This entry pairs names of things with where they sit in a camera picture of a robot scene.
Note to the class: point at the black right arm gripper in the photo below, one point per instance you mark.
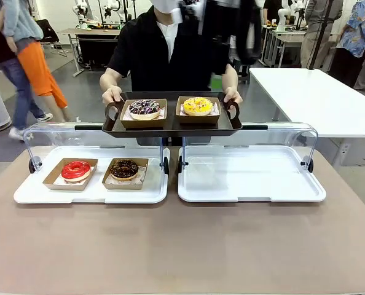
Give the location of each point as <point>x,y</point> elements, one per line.
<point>214,30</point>

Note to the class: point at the yellow glazed donut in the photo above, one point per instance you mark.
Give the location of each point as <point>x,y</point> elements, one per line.
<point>190,107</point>

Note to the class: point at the yellow frosted donut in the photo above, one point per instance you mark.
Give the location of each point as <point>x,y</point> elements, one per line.
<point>198,120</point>

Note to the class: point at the dark brown serving tray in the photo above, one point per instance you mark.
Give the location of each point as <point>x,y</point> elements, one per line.
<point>170,129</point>

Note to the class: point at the purple donut with white drizzle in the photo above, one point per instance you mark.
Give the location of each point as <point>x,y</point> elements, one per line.
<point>139,112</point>

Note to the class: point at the sprinkled chocolate white donut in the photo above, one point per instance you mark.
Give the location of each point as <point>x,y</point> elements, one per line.
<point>142,124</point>

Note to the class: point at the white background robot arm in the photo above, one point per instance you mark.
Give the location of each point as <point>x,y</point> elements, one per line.
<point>112,9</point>
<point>284,15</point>
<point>79,12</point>

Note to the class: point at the person's left forearm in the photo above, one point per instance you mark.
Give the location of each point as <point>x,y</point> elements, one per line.
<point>231,77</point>

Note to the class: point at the person's right forearm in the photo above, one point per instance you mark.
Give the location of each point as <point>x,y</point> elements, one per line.
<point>110,78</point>

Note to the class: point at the person in black shirt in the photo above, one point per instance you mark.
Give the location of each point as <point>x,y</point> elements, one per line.
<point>139,55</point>

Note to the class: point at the chocolate donut with nut bits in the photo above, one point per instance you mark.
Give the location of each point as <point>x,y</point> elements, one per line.
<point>118,173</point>

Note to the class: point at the chocolate frosted donut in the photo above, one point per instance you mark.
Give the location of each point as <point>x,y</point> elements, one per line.
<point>124,187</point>

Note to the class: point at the red glazed donut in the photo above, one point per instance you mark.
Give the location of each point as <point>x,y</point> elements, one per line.
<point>67,173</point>

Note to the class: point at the red frosted donut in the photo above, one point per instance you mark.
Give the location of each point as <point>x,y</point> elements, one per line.
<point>52,181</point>

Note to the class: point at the person's left hand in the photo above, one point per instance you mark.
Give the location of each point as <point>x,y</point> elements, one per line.
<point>233,94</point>

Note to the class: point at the person's right hand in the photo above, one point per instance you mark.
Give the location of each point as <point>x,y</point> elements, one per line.
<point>113,95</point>

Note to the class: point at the black stool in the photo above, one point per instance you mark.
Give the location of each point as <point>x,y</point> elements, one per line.
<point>245,73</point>

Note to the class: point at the background lab desks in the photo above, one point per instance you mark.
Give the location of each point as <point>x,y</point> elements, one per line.
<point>287,40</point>

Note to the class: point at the clear display tray lid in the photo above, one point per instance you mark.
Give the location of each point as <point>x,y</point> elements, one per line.
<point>62,136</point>
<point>277,138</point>

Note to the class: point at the black lid hinge knob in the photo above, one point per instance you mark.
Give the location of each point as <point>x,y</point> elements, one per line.
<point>166,167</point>
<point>310,166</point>
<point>180,166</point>
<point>32,166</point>

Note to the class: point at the large white table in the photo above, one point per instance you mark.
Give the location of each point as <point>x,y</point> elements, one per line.
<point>308,98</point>

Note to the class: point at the white display tray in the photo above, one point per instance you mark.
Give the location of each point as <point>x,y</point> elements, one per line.
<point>158,190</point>
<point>247,178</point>

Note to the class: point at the bystander in grey clothes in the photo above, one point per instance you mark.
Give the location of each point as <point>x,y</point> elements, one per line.
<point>311,46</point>

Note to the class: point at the background table with robots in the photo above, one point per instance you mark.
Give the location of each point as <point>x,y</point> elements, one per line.
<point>87,31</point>

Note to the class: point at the bystander in blue floral shirt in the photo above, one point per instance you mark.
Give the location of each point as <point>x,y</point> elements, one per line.
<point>360,24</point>

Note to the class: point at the black jacket on chair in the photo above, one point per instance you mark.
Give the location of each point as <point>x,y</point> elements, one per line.
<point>48,30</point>

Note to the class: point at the passerby in orange skirt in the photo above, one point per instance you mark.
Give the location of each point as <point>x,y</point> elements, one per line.
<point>38,70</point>

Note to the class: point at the passerby in blue jeans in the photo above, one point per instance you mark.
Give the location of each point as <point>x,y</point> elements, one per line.
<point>19,92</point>

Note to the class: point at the black camera stand pole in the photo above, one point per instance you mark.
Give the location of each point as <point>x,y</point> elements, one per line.
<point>319,46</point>

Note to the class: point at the metal frame chair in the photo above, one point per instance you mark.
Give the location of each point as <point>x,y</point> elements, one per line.
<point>61,49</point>

